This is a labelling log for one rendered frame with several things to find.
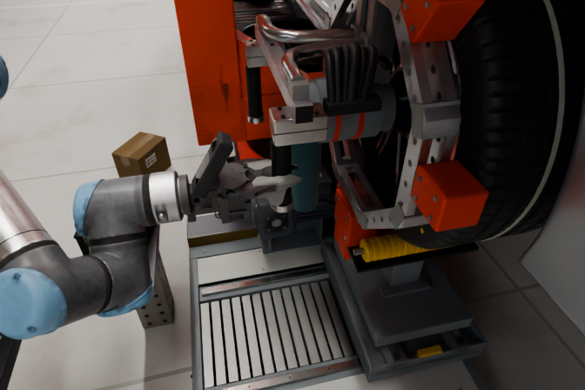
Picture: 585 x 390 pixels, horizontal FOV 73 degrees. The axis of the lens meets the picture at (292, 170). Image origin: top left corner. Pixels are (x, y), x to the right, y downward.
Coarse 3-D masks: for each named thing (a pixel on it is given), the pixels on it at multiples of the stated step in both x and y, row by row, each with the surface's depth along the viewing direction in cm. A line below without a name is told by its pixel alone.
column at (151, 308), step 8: (160, 256) 132; (160, 264) 131; (160, 272) 128; (160, 280) 127; (160, 288) 128; (168, 288) 139; (152, 296) 129; (160, 296) 130; (168, 296) 137; (152, 304) 131; (160, 304) 135; (168, 304) 135; (144, 312) 133; (152, 312) 134; (160, 312) 138; (168, 312) 135; (144, 320) 135; (152, 320) 136; (160, 320) 137; (168, 320) 138; (144, 328) 138
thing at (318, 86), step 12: (312, 84) 82; (324, 84) 81; (384, 84) 84; (312, 96) 80; (324, 96) 80; (384, 96) 83; (384, 108) 83; (336, 120) 81; (348, 120) 81; (360, 120) 82; (372, 120) 82; (384, 120) 84; (336, 132) 82; (348, 132) 83; (360, 132) 84; (372, 132) 85
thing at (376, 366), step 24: (336, 264) 142; (336, 288) 136; (360, 312) 127; (360, 336) 120; (432, 336) 120; (456, 336) 116; (480, 336) 118; (360, 360) 119; (384, 360) 114; (408, 360) 112; (432, 360) 115; (456, 360) 119
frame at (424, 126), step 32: (352, 0) 94; (384, 0) 68; (416, 64) 61; (448, 64) 62; (416, 96) 62; (448, 96) 61; (416, 128) 63; (448, 128) 62; (352, 160) 110; (416, 160) 65; (448, 160) 66; (352, 192) 100; (384, 224) 82; (416, 224) 74
